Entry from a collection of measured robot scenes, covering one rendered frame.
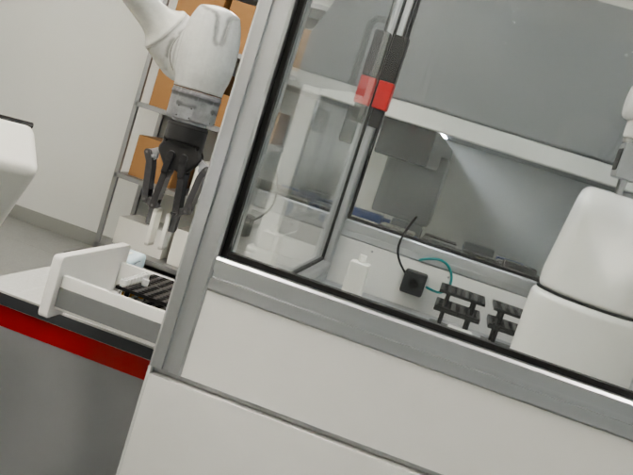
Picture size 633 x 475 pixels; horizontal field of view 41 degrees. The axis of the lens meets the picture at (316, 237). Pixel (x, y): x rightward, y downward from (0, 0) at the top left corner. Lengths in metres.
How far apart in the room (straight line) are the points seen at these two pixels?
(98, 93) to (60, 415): 4.56
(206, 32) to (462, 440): 0.87
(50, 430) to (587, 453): 1.19
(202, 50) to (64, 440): 0.84
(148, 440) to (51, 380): 0.82
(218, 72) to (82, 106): 4.78
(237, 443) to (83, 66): 5.43
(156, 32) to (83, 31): 4.68
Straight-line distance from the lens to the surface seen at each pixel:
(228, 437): 0.99
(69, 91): 6.33
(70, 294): 1.51
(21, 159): 0.65
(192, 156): 1.56
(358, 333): 0.93
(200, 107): 1.53
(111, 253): 1.67
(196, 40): 1.53
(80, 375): 1.80
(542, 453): 0.96
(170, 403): 1.01
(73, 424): 1.83
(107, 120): 6.19
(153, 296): 1.50
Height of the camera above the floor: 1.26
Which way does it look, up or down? 7 degrees down
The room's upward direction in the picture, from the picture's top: 18 degrees clockwise
